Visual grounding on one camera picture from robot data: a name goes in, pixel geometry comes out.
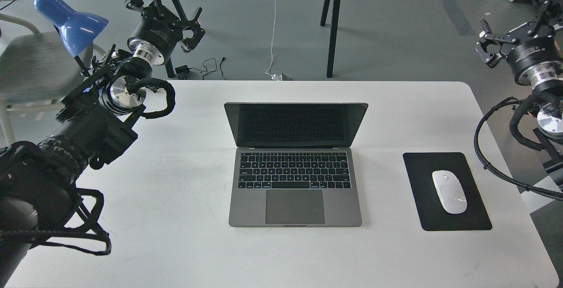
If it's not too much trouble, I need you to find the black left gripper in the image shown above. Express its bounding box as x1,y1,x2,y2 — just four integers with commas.
125,0,205,66

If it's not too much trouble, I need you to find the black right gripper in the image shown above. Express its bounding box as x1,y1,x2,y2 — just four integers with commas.
475,0,563,90

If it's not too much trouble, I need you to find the grey laptop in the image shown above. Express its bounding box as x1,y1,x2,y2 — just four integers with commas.
224,102,368,227

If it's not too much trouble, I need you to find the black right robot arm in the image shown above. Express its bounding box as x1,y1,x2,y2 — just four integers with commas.
473,0,563,201

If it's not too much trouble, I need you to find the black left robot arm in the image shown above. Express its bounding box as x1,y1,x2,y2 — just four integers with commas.
1,0,205,285

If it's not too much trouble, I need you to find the blue desk lamp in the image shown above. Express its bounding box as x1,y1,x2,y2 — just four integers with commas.
33,0,109,77

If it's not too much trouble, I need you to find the grey chair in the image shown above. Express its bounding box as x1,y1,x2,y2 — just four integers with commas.
0,0,104,145

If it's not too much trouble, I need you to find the black mouse pad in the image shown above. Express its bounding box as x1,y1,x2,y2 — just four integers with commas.
402,152,492,231

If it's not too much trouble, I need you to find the white computer mouse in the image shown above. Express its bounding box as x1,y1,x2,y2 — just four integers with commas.
432,170,467,215

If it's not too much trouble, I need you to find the black power adapter with cable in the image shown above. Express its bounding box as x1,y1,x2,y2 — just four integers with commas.
174,56,227,80

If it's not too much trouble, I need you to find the white hanging cable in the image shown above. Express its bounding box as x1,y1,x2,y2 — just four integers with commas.
264,0,292,81

